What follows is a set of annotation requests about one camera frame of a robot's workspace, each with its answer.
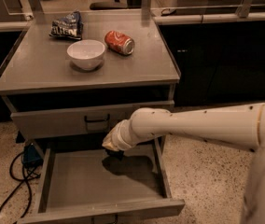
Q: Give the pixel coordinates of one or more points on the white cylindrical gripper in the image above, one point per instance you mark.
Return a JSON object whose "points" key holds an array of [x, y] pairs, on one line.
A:
{"points": [[118, 137]]}

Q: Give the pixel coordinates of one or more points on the blue chip bag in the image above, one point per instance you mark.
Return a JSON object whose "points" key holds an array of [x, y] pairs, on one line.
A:
{"points": [[70, 26]]}

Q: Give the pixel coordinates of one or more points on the red soda can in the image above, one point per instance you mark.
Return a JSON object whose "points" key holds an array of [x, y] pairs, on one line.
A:
{"points": [[119, 42]]}

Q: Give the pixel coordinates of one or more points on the blue power box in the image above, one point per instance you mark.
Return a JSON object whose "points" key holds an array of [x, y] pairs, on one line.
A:
{"points": [[32, 156]]}

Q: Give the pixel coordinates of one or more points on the open middle drawer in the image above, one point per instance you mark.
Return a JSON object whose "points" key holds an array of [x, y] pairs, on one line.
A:
{"points": [[91, 187]]}

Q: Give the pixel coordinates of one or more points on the closed top drawer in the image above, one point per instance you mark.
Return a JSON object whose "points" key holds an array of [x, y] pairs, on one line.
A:
{"points": [[75, 121]]}

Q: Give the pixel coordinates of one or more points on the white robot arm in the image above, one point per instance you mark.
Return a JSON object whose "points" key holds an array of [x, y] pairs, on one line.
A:
{"points": [[238, 126]]}

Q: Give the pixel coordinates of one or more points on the dark blue rxbar wrapper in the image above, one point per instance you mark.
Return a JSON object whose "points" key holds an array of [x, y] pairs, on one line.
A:
{"points": [[116, 154]]}

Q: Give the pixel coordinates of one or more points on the white ceramic bowl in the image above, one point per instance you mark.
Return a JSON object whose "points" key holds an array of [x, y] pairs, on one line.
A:
{"points": [[86, 54]]}

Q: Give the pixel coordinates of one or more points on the dark counter cabinet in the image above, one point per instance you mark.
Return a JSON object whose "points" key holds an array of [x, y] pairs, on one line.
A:
{"points": [[220, 63]]}

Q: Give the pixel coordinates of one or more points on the grey drawer cabinet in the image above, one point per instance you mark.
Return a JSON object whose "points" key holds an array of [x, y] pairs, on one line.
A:
{"points": [[49, 96]]}

